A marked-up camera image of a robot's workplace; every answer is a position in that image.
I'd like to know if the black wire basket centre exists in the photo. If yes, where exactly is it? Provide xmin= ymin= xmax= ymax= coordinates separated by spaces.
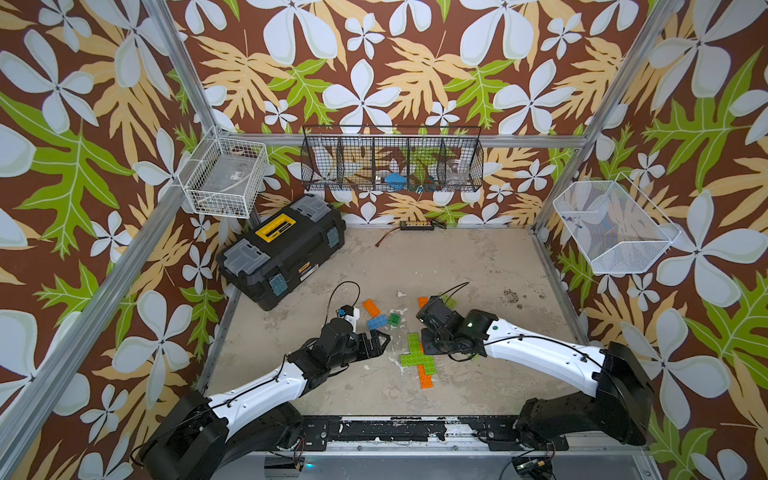
xmin=299 ymin=124 xmax=485 ymax=193

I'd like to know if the orange flat lego plate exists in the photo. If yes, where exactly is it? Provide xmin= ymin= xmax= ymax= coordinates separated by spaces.
xmin=362 ymin=299 xmax=381 ymax=318

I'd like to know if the white wire basket left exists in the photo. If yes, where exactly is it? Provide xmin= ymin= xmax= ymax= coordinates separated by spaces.
xmin=179 ymin=128 xmax=270 ymax=221

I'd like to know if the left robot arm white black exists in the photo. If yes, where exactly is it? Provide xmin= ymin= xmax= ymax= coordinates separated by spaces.
xmin=132 ymin=318 xmax=391 ymax=479

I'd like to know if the black toolbox yellow handle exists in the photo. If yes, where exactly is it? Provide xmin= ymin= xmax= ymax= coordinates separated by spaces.
xmin=217 ymin=195 xmax=346 ymax=311

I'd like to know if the orange lego brick long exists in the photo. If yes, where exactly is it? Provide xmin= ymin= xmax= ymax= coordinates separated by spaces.
xmin=417 ymin=365 xmax=433 ymax=389

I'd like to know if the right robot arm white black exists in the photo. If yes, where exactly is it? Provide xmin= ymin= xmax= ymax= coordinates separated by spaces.
xmin=417 ymin=298 xmax=654 ymax=446

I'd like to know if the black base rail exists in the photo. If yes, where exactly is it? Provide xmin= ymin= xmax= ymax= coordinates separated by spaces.
xmin=245 ymin=413 xmax=571 ymax=452

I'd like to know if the blue flat lego plate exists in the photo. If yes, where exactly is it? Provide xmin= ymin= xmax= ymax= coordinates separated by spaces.
xmin=366 ymin=315 xmax=389 ymax=330

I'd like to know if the black power strip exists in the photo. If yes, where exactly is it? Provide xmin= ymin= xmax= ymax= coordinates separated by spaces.
xmin=399 ymin=220 xmax=435 ymax=231

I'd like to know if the lime lego brick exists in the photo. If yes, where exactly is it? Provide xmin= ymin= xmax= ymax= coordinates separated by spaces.
xmin=401 ymin=333 xmax=437 ymax=376
xmin=400 ymin=353 xmax=434 ymax=367

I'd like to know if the white wire basket right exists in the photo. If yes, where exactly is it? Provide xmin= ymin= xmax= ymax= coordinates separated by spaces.
xmin=553 ymin=174 xmax=682 ymax=275

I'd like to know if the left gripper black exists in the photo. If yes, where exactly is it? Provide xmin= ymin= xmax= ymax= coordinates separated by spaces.
xmin=327 ymin=328 xmax=391 ymax=370

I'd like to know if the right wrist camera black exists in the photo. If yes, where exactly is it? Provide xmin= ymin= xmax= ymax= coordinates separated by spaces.
xmin=416 ymin=296 xmax=462 ymax=334

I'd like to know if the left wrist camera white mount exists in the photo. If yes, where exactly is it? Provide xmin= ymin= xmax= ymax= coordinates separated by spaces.
xmin=337 ymin=305 xmax=360 ymax=332

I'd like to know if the white wire basket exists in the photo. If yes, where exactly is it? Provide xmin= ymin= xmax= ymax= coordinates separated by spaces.
xmin=179 ymin=128 xmax=270 ymax=221
xmin=553 ymin=174 xmax=682 ymax=275

